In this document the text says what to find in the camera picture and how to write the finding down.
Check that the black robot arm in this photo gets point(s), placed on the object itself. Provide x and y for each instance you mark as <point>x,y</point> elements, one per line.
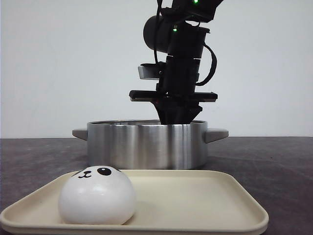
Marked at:
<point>176,31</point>

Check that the stainless steel pot grey handles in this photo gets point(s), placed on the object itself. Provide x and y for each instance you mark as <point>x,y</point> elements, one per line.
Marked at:
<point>148,144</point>

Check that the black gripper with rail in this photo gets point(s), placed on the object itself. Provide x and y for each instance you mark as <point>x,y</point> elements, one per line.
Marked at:
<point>178,82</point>

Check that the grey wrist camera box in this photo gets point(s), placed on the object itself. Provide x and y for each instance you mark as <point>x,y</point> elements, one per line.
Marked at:
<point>148,71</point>

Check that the panda bun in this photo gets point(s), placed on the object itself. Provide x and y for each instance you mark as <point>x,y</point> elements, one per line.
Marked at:
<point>97,195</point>

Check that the beige rectangular tray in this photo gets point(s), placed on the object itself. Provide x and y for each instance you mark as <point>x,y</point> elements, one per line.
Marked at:
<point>169,202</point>

